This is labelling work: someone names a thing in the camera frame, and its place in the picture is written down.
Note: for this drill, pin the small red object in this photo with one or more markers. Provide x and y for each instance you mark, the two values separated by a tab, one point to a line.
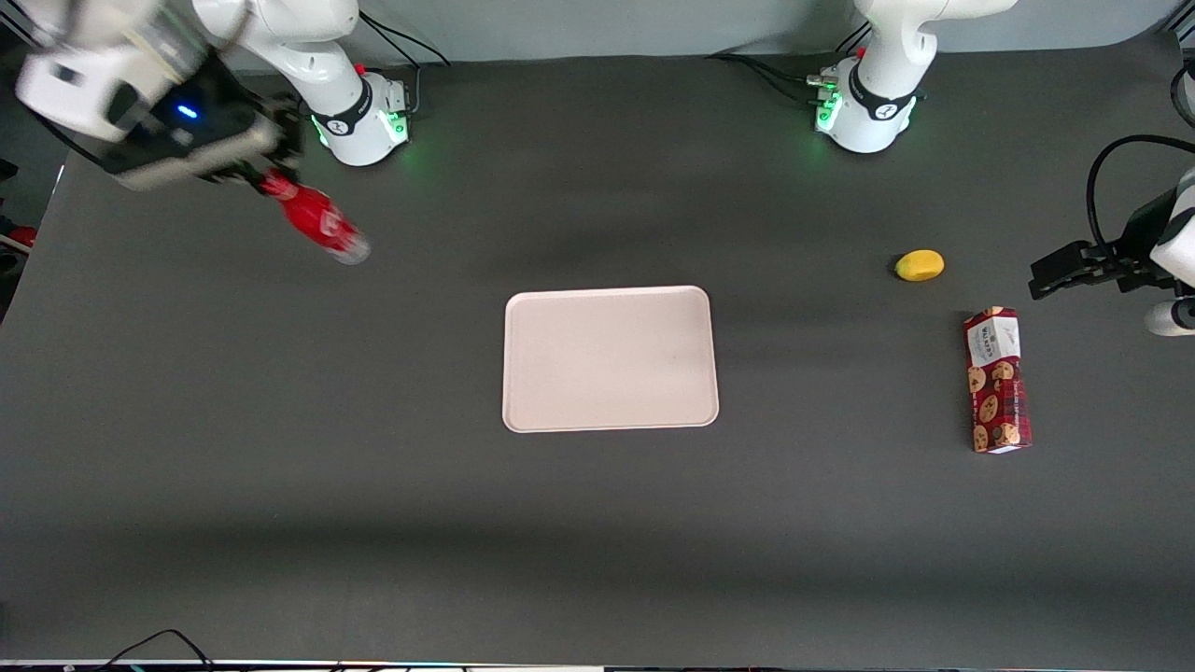
23	236

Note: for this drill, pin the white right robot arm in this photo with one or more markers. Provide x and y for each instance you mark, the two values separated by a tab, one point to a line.
308	47

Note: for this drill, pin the red coke bottle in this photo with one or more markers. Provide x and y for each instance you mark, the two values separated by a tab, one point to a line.
317	219

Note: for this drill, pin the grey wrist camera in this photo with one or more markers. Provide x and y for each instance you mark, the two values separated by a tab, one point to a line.
187	163
1172	317

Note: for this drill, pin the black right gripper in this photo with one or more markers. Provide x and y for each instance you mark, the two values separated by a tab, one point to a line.
227	117

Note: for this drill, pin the yellow lemon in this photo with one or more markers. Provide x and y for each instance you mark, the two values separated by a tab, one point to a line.
920	265

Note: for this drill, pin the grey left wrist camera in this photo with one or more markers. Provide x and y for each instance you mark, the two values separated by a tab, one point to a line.
1172	317

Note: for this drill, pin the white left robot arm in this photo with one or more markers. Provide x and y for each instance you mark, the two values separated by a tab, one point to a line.
887	56

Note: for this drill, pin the red cookie box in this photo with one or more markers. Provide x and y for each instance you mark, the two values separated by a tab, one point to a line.
997	392

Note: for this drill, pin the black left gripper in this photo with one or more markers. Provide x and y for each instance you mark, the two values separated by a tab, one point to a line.
1137	233

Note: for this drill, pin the pale pink rectangular tray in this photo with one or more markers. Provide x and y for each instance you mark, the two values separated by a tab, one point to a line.
611	358

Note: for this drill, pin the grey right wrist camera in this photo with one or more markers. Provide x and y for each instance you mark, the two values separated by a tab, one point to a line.
187	163

